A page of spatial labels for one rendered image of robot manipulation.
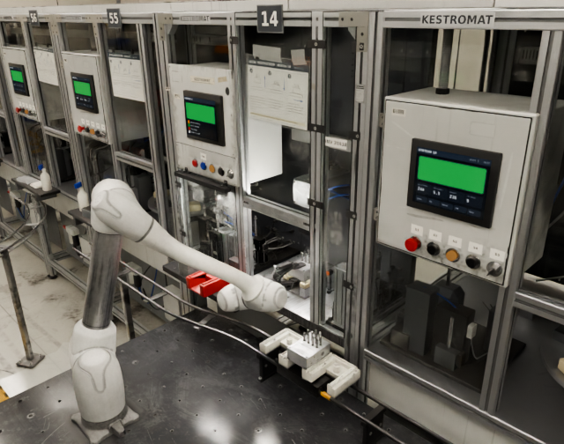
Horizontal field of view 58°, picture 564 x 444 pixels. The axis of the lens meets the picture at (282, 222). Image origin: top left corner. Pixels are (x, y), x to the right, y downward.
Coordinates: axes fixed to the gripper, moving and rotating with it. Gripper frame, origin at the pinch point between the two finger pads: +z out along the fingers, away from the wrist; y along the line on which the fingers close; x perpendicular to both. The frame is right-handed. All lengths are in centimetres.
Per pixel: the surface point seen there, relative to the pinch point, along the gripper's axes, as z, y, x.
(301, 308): -8.3, -10.2, -10.7
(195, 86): -20, 73, 44
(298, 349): -30.5, -10.2, -29.8
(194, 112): -22, 63, 43
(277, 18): -21, 99, -4
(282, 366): -31.9, -19.7, -23.9
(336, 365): -24, -13, -42
